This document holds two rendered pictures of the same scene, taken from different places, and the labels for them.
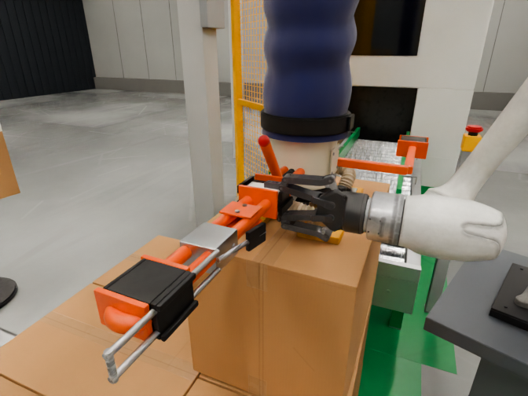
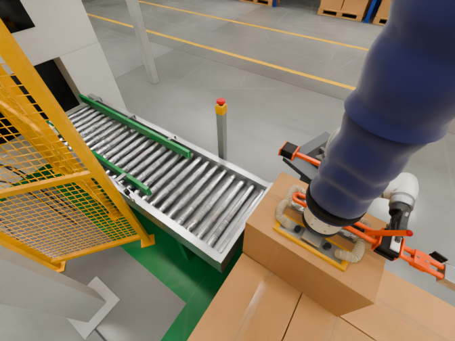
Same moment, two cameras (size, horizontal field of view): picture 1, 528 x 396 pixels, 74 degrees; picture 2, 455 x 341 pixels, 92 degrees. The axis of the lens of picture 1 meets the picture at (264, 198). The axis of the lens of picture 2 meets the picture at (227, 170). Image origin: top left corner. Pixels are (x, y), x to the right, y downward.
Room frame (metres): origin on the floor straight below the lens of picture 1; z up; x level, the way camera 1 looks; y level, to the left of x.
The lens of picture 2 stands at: (1.21, 0.45, 1.94)
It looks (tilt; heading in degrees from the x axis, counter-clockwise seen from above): 50 degrees down; 282
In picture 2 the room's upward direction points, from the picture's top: 1 degrees counter-clockwise
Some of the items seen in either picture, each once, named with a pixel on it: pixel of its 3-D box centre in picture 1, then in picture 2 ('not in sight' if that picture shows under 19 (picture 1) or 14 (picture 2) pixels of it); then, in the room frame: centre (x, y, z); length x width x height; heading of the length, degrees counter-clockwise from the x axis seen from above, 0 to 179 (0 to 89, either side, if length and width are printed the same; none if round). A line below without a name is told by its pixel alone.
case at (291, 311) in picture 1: (301, 268); (308, 240); (0.88, -0.11, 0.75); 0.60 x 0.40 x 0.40; 156
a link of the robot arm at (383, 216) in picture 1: (383, 217); (401, 203); (0.56, -0.21, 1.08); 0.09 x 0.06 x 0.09; 157
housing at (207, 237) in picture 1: (210, 247); (451, 278); (0.46, 0.08, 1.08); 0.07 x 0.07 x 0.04; 66
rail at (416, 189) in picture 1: (415, 187); (163, 137); (2.18, -1.01, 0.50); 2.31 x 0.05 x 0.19; 157
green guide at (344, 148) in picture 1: (338, 151); (82, 151); (2.73, -0.60, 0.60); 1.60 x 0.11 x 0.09; 157
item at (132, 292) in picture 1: (146, 294); not in sight; (0.34, 0.14, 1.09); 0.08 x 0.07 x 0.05; 156
